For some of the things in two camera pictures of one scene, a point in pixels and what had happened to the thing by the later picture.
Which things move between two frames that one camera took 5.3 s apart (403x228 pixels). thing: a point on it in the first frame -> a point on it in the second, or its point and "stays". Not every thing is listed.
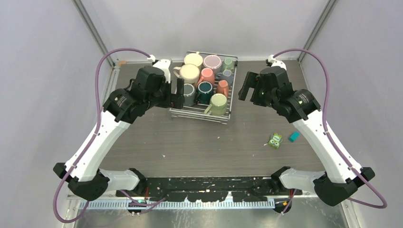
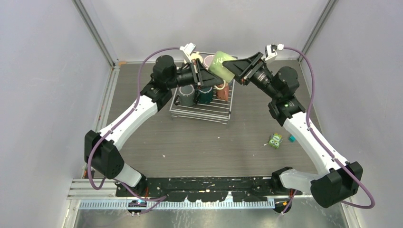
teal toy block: [294, 136] stays
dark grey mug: [189, 95] stays
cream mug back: [194, 58] stays
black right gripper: [252, 80] -> [239, 67]
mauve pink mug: [214, 62] stays
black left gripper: [174, 100] -> [201, 77]
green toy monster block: [276, 138] stays
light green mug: [218, 105] -> [216, 67]
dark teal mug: [205, 90] stays
